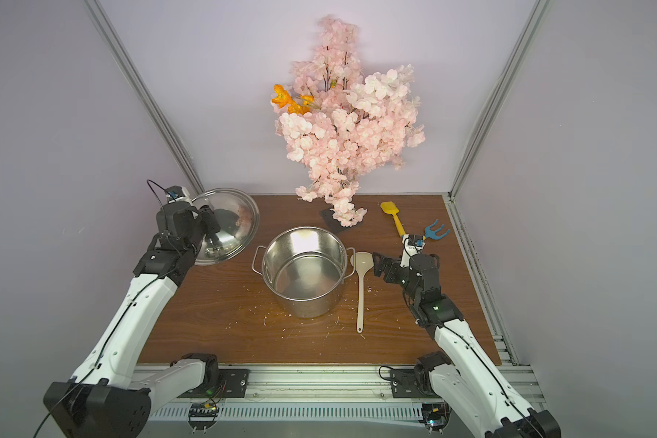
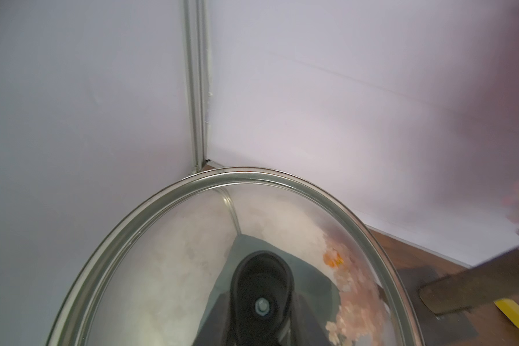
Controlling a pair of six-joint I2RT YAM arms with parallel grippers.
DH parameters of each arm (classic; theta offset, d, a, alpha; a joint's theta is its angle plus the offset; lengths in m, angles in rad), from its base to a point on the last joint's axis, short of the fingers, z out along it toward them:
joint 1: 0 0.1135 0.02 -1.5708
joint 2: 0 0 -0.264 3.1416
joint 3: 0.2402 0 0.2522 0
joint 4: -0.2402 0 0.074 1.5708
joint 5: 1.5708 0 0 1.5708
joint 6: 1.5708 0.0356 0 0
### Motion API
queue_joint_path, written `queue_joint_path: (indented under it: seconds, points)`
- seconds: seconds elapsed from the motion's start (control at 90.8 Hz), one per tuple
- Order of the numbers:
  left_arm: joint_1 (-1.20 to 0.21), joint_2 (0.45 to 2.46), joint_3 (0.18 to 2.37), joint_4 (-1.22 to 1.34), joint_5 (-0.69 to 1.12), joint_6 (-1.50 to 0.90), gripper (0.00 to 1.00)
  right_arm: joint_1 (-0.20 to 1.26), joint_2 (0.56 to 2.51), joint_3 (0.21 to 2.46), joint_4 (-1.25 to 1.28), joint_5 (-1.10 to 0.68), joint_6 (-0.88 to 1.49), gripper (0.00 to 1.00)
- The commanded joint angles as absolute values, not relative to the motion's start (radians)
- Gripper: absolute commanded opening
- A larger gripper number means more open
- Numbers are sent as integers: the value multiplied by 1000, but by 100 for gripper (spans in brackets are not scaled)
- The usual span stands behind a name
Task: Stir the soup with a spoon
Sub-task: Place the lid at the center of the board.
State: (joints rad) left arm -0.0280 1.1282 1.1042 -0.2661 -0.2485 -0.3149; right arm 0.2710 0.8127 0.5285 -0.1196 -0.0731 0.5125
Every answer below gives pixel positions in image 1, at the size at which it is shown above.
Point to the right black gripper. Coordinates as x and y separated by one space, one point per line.
392 267

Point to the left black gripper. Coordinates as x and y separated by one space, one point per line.
207 224

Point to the stainless steel pot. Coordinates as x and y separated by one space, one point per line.
305 268

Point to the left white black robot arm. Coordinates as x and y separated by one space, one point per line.
101 398

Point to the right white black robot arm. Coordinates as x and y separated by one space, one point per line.
461 373

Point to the blue yellow toy rake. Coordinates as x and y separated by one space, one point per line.
436 231

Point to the yellow toy shovel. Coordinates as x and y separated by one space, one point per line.
391 209

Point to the dark flower stand base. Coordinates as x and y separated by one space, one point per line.
332 224

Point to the orange artificial flower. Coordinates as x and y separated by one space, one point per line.
283 100

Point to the pink cherry blossom branch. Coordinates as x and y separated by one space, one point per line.
359 123

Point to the right small circuit board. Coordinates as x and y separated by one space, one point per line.
435 416

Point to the small circuit board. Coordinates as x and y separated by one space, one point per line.
202 416
435 416

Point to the left small circuit board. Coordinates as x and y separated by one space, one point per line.
202 416

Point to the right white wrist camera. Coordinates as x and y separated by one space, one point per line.
412 245

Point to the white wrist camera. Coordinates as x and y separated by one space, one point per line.
412 245
177 194

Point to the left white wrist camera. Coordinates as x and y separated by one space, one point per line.
177 194

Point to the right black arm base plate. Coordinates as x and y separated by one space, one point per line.
405 385

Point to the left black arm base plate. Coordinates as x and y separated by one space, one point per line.
229 384

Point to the aluminium mounting rail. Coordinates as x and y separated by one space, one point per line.
330 393

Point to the left corner metal frame strip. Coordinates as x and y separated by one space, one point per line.
164 126

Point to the corner metal frame strip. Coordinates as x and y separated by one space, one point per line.
164 126
496 98

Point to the right corner metal frame strip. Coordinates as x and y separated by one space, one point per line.
496 98

